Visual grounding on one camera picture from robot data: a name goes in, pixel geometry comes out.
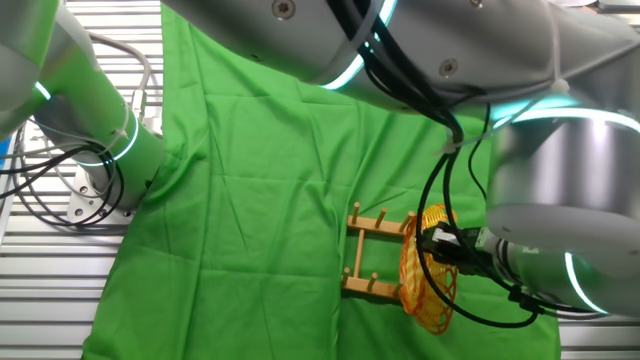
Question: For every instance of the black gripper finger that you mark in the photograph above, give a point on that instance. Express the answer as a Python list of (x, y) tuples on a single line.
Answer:
[(425, 235), (427, 248)]

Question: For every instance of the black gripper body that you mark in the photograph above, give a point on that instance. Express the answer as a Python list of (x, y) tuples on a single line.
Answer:
[(465, 252)]

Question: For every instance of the orange woven plastic dish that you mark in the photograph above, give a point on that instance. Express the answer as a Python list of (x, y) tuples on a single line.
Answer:
[(425, 290)]

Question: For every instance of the wooden dish rack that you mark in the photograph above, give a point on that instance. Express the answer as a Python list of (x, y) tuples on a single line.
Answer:
[(372, 225)]

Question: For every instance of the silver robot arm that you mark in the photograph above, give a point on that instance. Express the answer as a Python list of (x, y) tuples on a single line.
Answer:
[(450, 50)]

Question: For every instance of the green cloth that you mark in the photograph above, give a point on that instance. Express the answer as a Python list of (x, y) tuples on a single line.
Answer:
[(250, 225)]

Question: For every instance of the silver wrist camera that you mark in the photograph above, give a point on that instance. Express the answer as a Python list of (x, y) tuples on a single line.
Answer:
[(445, 236)]

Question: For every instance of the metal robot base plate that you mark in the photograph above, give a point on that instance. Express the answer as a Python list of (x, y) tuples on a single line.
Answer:
[(85, 197)]

